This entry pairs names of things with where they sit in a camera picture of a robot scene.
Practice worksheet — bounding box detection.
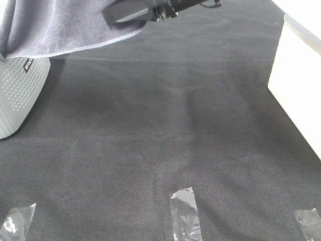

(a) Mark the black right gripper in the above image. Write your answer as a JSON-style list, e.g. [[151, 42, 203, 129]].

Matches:
[[102, 0, 222, 24]]

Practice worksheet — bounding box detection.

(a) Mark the grey-blue towel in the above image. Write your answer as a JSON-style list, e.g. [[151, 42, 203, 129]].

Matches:
[[1, 1, 146, 59]]

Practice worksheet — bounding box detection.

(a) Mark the black table cloth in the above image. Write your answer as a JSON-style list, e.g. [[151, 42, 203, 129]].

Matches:
[[1, 1, 320, 240]]

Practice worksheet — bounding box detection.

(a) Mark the grey perforated plastic basket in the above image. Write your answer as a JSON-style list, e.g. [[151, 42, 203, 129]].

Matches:
[[0, 57, 51, 139]]

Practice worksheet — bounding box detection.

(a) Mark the white storage box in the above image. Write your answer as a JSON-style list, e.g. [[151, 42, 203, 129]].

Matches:
[[268, 14, 320, 157]]

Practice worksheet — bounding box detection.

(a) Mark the middle clear tape strip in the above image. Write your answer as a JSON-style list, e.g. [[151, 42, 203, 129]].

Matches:
[[170, 187, 203, 240]]

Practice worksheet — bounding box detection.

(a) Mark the clear tape strip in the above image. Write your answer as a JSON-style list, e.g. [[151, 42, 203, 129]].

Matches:
[[1, 203, 36, 241], [170, 187, 203, 240], [293, 208, 320, 241]]

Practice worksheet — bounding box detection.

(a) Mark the left clear tape strip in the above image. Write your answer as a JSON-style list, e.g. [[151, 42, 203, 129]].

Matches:
[[1, 203, 36, 241]]

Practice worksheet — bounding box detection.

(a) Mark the right clear tape strip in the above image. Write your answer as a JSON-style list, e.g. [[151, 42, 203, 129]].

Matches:
[[293, 208, 320, 241]]

